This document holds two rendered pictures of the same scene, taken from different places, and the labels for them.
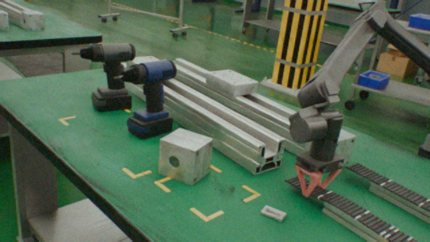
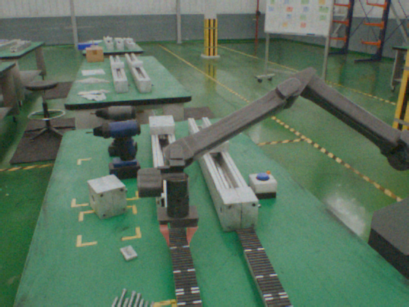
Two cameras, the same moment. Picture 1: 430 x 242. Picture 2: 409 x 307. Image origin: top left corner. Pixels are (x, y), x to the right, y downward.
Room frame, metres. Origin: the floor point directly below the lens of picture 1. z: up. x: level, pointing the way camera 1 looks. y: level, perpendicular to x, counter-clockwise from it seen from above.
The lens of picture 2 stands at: (0.21, -0.73, 1.39)
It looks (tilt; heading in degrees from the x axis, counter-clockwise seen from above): 23 degrees down; 31
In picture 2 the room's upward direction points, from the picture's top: straight up
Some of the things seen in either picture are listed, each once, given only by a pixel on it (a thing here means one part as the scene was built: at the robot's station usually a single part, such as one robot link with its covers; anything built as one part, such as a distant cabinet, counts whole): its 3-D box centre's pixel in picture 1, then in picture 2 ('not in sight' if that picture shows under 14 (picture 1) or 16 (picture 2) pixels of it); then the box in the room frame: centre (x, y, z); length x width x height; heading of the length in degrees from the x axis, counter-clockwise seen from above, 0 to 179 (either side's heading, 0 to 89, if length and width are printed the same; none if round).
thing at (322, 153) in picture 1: (322, 148); (177, 206); (0.86, -0.26, 0.91); 0.10 x 0.07 x 0.07; 130
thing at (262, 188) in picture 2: not in sight; (259, 186); (1.26, -0.32, 0.81); 0.10 x 0.08 x 0.06; 130
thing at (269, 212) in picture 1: (273, 213); (128, 253); (0.77, -0.15, 0.78); 0.05 x 0.03 x 0.01; 63
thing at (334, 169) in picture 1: (319, 175); (182, 229); (0.87, -0.26, 0.84); 0.07 x 0.07 x 0.09; 40
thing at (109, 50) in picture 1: (103, 76); (115, 130); (1.29, 0.38, 0.89); 0.20 x 0.08 x 0.22; 123
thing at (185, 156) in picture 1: (188, 154); (110, 195); (0.93, 0.06, 0.83); 0.11 x 0.10 x 0.10; 155
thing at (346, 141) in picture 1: (331, 147); (241, 208); (1.07, -0.34, 0.83); 0.12 x 0.09 x 0.10; 130
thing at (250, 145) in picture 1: (185, 105); (165, 158); (1.28, 0.10, 0.82); 0.80 x 0.10 x 0.09; 40
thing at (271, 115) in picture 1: (229, 99); (211, 154); (1.40, -0.04, 0.82); 0.80 x 0.10 x 0.09; 40
